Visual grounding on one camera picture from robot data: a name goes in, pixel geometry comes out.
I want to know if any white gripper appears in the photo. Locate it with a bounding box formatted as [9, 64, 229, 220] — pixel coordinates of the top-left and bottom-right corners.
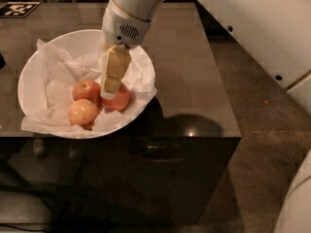
[98, 0, 151, 100]

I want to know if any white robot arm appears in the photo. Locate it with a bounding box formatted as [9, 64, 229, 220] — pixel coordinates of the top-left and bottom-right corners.
[166, 0, 311, 233]

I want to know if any pale red apple front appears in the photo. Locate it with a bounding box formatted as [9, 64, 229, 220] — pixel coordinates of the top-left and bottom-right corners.
[68, 99, 100, 126]

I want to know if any white crumpled paper liner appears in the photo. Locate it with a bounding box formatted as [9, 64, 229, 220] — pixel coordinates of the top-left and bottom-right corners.
[20, 38, 158, 135]

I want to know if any black white fiducial marker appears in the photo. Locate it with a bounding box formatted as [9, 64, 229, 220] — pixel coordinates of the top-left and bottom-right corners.
[0, 2, 40, 18]

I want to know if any small black object left edge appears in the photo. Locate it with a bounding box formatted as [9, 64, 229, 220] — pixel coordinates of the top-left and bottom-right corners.
[0, 53, 6, 70]

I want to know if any dark glossy table cabinet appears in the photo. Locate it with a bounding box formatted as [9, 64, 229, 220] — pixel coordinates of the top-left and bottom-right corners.
[0, 3, 241, 229]

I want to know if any black cable on floor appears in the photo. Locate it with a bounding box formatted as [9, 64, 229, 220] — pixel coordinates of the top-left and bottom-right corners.
[0, 222, 50, 233]

